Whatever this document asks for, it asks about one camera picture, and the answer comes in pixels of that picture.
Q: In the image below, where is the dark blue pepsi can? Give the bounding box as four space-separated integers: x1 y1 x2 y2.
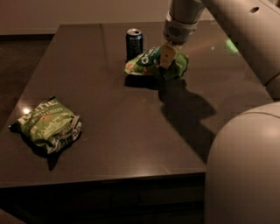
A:
126 28 144 60

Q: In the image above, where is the green jalapeno chips bag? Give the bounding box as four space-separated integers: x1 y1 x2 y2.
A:
9 97 82 154

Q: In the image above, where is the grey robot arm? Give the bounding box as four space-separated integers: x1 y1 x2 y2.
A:
160 0 280 224

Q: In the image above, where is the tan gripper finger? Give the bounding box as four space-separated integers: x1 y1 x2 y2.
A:
160 44 178 70

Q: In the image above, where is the green rice chip bag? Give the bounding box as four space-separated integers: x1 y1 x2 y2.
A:
124 46 189 81

